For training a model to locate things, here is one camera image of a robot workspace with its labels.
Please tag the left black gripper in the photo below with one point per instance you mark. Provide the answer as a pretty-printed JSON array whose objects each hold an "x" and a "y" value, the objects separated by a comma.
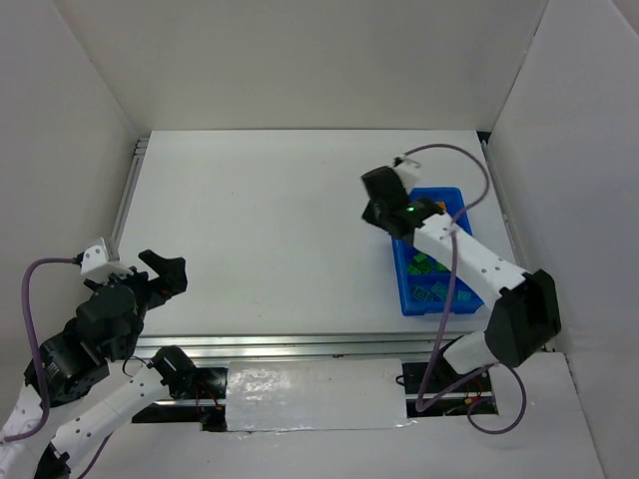
[{"x": 151, "y": 287}]

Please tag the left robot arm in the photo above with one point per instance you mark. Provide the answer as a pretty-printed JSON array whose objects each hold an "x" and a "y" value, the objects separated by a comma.
[{"x": 40, "y": 439}]

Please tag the light blue oval lego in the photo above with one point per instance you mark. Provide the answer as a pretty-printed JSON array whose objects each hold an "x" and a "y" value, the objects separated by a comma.
[{"x": 464, "y": 295}]

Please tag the light blue long lego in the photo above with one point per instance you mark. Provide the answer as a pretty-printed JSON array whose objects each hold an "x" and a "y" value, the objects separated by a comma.
[{"x": 439, "y": 291}]

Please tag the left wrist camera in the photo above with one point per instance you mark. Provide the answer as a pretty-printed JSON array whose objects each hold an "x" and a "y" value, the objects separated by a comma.
[{"x": 99, "y": 261}]

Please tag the teal square lego brick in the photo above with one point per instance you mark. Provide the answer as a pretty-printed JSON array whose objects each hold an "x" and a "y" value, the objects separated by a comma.
[{"x": 420, "y": 294}]

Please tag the white foil cover plate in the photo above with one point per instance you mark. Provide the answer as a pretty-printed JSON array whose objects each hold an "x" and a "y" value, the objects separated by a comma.
[{"x": 316, "y": 395}]

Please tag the green lego with red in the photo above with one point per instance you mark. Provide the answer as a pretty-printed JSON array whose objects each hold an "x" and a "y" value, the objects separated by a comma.
[{"x": 424, "y": 266}]

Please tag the blue compartment tray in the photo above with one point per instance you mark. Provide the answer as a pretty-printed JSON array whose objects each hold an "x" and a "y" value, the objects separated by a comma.
[{"x": 422, "y": 280}]

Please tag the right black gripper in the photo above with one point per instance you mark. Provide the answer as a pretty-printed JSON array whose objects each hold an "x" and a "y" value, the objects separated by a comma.
[{"x": 375, "y": 214}]

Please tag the aluminium frame rail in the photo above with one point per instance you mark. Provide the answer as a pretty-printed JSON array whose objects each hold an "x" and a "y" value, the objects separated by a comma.
[{"x": 205, "y": 348}]

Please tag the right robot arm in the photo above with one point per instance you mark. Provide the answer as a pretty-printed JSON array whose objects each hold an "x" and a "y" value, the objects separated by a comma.
[{"x": 523, "y": 305}]

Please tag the green square lego brick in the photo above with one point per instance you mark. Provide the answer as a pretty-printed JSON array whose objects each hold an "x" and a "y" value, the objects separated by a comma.
[{"x": 439, "y": 267}]

